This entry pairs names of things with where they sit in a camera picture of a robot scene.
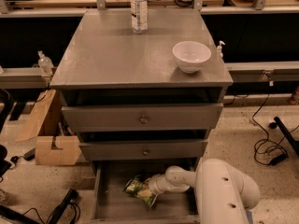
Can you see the white ceramic bowl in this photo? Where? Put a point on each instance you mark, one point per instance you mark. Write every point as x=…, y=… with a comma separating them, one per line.
x=190, y=56

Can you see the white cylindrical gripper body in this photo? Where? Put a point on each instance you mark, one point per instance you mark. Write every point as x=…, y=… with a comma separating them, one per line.
x=154, y=184

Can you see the green jalapeno chip bag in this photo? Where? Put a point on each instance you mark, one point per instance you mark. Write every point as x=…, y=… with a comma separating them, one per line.
x=140, y=189

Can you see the black power adapter with cable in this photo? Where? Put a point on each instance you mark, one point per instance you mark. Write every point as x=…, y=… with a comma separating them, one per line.
x=266, y=151

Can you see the grey open bottom drawer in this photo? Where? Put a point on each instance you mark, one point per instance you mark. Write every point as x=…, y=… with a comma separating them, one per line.
x=111, y=205

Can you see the clear plastic water bottle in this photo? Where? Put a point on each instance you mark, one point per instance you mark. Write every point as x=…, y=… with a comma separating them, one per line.
x=139, y=16

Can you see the grey middle drawer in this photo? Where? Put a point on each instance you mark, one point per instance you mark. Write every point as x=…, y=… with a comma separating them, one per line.
x=143, y=150

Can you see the black metal stand leg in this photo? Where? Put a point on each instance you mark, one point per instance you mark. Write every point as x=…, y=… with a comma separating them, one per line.
x=287, y=134

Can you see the small black adapter left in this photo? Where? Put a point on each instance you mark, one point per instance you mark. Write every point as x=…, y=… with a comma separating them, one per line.
x=29, y=155

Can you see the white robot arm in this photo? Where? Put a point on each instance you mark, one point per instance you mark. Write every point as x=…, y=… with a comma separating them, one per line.
x=223, y=194

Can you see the brown cardboard box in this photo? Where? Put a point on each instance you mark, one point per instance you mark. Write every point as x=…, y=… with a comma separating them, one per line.
x=45, y=125

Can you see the black power strip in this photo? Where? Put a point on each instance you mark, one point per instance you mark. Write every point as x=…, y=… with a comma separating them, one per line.
x=72, y=194

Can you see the clear sanitizer bottle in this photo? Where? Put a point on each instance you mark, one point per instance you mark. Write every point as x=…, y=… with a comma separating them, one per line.
x=45, y=63

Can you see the grey top drawer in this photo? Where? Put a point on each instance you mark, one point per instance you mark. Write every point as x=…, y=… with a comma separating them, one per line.
x=125, y=118

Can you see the small white pump bottle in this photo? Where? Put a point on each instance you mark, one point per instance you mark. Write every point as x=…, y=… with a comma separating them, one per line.
x=219, y=48

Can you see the grey wooden drawer cabinet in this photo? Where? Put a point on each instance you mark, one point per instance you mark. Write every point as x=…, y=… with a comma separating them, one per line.
x=106, y=63

